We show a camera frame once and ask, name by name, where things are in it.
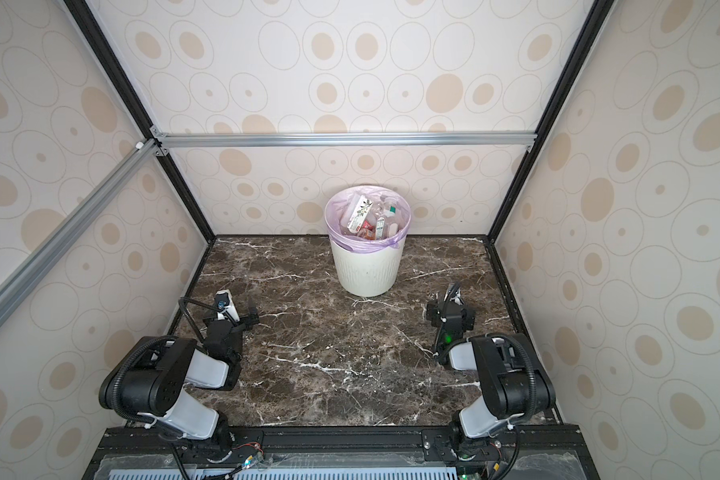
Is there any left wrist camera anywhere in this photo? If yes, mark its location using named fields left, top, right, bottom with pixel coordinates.
left=214, top=289, right=240, bottom=325

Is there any black frame post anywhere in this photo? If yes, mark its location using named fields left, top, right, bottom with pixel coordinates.
left=487, top=0, right=615, bottom=245
left=63, top=0, right=216, bottom=244

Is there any pink bin liner bag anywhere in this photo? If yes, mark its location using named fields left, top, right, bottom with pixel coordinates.
left=324, top=185, right=413, bottom=240

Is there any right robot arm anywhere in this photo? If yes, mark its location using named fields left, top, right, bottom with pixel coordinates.
left=425, top=293, right=556, bottom=443

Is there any black frame post right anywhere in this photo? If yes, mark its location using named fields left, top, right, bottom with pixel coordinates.
left=487, top=0, right=615, bottom=245

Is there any white plastic waste bin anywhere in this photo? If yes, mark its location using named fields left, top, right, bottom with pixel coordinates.
left=329, top=234, right=406, bottom=297

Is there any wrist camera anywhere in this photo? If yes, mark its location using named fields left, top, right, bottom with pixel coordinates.
left=214, top=289, right=240, bottom=325
left=443, top=282, right=463, bottom=305

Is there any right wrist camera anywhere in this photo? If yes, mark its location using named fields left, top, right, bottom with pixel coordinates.
left=443, top=282, right=463, bottom=305

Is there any back aluminium rail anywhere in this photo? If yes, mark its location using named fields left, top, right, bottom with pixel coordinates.
left=157, top=131, right=537, bottom=148

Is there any black frame post left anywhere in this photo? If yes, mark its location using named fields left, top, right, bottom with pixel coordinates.
left=63, top=0, right=216, bottom=244

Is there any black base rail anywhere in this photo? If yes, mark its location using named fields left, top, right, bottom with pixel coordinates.
left=83, top=424, right=599, bottom=479

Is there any clear bottle white cap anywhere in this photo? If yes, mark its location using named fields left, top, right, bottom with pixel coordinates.
left=374, top=199, right=400, bottom=240

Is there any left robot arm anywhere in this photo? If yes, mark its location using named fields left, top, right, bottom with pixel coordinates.
left=98, top=306, right=259, bottom=445

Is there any left aluminium rail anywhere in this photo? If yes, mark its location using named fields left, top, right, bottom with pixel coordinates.
left=0, top=139, right=158, bottom=328

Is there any aluminium rail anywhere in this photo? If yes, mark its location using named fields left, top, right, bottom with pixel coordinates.
left=157, top=131, right=537, bottom=148
left=0, top=139, right=158, bottom=328

